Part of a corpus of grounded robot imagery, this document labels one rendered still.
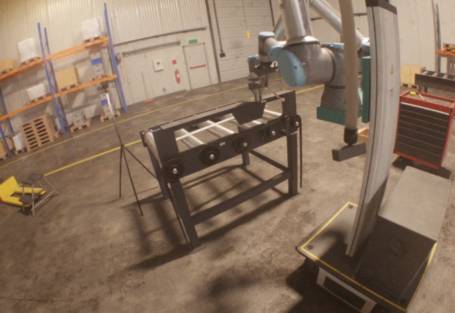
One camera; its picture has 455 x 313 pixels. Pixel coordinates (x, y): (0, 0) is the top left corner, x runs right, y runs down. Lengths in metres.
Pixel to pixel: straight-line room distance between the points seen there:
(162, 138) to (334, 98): 1.12
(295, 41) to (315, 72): 0.13
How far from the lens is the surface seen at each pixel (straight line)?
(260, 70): 1.34
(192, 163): 1.73
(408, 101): 3.06
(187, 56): 11.13
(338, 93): 0.98
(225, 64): 11.97
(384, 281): 1.47
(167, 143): 1.61
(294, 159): 2.35
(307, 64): 0.86
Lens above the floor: 1.59
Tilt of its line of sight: 23 degrees down
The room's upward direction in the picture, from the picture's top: 9 degrees counter-clockwise
